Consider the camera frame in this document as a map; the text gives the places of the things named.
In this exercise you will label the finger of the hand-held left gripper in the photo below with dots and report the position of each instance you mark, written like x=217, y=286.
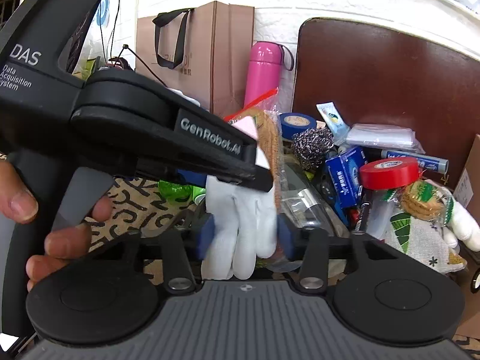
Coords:
x=210, y=135
x=243, y=178

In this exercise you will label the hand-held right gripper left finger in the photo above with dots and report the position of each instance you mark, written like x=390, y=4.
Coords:
x=208, y=234

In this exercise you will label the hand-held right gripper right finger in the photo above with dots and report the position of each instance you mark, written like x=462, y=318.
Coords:
x=284, y=236

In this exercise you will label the white glove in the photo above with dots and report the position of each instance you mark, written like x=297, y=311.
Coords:
x=467, y=225
x=240, y=225

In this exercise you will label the person's left hand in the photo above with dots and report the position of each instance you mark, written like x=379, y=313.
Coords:
x=63, y=243

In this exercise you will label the pink cloth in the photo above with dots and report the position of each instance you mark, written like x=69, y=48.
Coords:
x=245, y=129

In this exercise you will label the clear plastic packet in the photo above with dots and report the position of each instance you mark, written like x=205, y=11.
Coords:
x=307, y=202

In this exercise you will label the red-zip clear snack bag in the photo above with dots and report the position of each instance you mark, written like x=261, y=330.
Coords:
x=268, y=142

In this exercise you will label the green plastic bottle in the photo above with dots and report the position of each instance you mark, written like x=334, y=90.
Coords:
x=180, y=191

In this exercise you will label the steel wool scrubber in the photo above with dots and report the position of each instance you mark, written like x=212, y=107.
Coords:
x=311, y=148

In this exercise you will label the blue tape roll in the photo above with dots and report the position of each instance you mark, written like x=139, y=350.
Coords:
x=298, y=123

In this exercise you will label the pink thermos bottle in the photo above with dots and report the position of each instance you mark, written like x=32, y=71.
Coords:
x=262, y=75

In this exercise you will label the brown paper gift bag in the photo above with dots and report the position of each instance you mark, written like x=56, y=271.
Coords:
x=210, y=52

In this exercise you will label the blue cardboard box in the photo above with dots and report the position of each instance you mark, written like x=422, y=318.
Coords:
x=347, y=176

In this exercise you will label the white blue sachet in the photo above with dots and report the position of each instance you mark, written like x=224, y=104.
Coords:
x=332, y=118

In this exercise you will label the red tape roll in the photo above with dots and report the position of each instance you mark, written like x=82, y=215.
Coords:
x=390, y=174

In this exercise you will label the leaf print cloth pouch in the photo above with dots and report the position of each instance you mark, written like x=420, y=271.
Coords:
x=420, y=240

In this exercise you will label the clear zip bag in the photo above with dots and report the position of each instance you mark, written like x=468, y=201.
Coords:
x=382, y=137

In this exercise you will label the cookie packet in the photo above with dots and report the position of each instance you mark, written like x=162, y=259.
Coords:
x=420, y=198

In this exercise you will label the blue marker pen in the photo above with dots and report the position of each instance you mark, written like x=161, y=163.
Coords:
x=416, y=160

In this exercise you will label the dark brown wooden board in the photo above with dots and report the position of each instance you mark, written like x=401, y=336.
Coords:
x=375, y=82

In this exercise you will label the brown cardboard shoe box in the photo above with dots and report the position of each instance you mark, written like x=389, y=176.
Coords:
x=468, y=180

